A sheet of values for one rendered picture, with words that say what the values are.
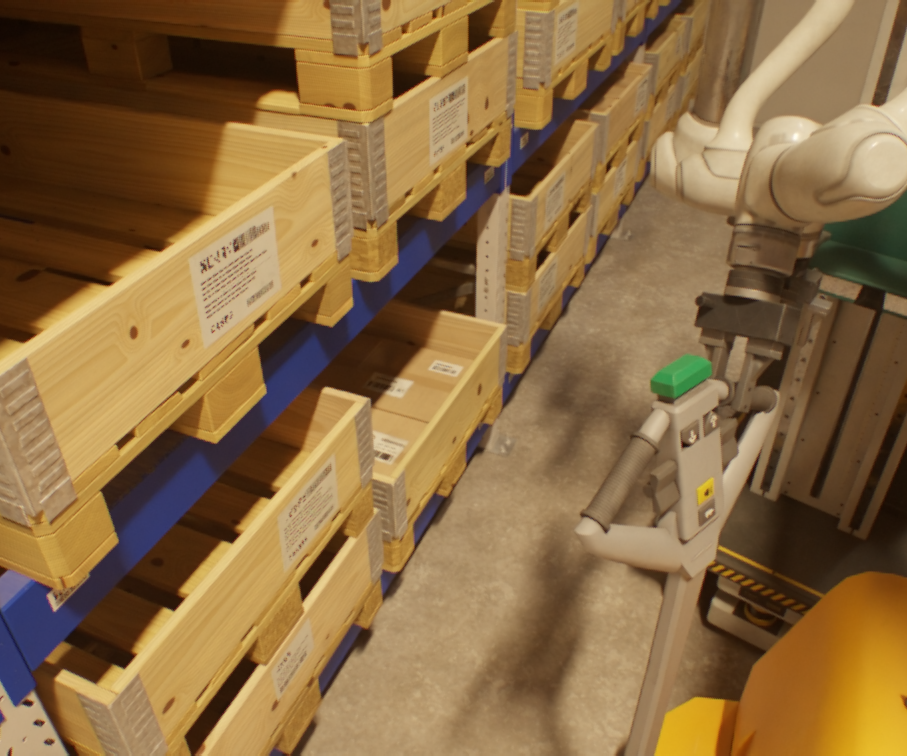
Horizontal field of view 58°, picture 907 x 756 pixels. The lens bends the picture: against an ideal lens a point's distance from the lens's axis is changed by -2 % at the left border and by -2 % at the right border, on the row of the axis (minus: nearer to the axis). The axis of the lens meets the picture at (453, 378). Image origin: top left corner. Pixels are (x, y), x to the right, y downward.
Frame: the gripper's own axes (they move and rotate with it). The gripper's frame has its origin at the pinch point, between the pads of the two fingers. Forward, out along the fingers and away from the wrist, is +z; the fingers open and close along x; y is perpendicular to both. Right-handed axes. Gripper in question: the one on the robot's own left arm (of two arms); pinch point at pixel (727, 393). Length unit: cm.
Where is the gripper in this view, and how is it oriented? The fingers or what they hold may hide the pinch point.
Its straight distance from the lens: 121.0
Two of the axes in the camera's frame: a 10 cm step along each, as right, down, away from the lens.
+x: 6.3, 2.0, -7.5
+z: -2.1, 9.7, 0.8
